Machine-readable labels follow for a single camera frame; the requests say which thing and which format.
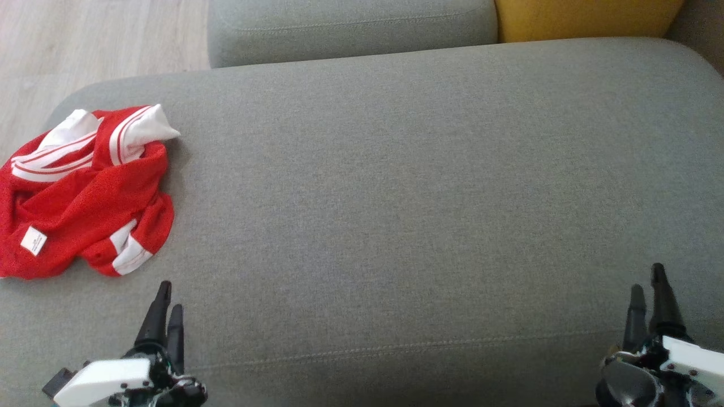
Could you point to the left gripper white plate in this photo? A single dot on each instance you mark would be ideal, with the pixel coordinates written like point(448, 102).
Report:
point(104, 381)

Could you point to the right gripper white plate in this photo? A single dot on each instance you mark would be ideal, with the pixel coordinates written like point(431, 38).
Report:
point(693, 359)

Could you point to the red white-striped jersey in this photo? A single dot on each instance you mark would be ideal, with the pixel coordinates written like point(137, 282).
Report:
point(85, 192)

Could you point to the large grey sofa seat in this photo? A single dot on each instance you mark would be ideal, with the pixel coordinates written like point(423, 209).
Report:
point(396, 198)

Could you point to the yellow sofa back cushion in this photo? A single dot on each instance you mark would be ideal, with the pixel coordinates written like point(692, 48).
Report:
point(588, 20)

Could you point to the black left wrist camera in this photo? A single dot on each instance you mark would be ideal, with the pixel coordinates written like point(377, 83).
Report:
point(58, 383)

